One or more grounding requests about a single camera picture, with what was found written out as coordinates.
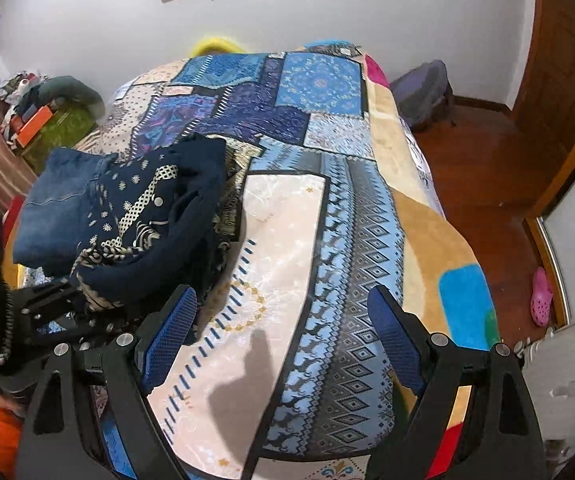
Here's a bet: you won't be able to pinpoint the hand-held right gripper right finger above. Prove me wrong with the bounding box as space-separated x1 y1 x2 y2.
365 285 548 480

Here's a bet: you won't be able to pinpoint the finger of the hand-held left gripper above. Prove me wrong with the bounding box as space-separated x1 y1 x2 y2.
10 281 86 311
27 312 136 346

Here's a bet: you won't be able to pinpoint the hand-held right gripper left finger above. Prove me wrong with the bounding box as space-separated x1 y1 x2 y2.
14 284 199 480

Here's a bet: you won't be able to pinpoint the navy white patterned garment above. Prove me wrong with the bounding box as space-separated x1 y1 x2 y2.
70 152 184 311

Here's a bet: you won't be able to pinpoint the plain navy garment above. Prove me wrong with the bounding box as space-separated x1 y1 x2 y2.
74 135 229 307

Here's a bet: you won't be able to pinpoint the red cloth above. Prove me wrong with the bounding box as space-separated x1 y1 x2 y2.
1 195 26 237

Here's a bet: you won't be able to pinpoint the folded blue jeans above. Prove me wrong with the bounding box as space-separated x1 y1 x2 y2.
13 147 119 279

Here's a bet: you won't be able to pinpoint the blue patchwork bedspread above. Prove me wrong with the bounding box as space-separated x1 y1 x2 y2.
17 51 409 480

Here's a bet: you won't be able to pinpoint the pink clog shoe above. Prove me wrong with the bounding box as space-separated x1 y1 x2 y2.
530 266 553 328

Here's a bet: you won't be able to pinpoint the orange box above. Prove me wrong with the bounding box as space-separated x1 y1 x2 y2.
10 105 54 151

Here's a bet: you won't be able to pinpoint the green storage box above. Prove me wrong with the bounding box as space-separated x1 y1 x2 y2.
20 105 101 174

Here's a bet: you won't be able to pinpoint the white cabinet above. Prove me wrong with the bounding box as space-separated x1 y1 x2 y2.
515 305 575 457

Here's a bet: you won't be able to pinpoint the white plastic bag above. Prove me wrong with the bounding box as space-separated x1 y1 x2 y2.
0 72 44 107

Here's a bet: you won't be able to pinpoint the grey green cloth bundle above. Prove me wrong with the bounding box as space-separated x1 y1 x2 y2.
36 76 106 112

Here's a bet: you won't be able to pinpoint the grey purple backpack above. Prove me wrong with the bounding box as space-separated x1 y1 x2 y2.
390 60 455 133

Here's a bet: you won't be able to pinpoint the yellow pillow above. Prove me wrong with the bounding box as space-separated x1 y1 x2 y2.
190 35 251 57

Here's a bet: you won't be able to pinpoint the wooden door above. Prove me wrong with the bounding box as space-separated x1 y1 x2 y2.
510 0 575 217

